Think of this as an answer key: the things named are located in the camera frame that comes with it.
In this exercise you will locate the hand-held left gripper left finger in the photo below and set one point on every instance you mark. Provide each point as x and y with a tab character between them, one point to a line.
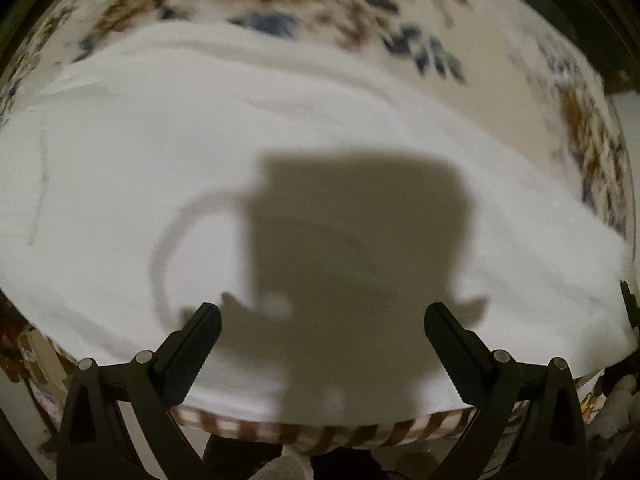
202	332

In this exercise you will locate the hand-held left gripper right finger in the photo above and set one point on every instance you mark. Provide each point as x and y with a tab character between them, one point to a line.
442	335

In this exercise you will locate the white pants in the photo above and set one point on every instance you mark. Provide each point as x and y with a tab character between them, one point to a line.
150	170

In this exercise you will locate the brown checked cloth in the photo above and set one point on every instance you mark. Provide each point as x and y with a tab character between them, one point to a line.
320	435

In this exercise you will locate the white fluffy object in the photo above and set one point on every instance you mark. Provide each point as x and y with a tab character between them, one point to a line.
616	407

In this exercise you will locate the floral printed blanket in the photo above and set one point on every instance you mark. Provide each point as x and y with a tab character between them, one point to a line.
500	70

